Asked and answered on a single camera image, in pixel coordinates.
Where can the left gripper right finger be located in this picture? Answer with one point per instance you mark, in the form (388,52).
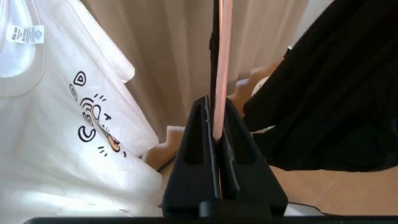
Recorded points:
(255,183)

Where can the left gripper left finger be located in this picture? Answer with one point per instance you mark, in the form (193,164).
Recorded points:
(189,183)

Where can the black garment with white stripes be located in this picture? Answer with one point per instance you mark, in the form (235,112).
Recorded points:
(326,109)

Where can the pink clothes hanger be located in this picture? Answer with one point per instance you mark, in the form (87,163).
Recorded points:
(224,62)

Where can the white printed T-shirt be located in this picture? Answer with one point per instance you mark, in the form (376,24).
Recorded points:
(62,155)

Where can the white laundry basket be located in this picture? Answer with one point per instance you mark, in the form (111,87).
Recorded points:
(259,87)

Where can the beige curtain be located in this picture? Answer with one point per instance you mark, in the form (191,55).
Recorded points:
(174,46)

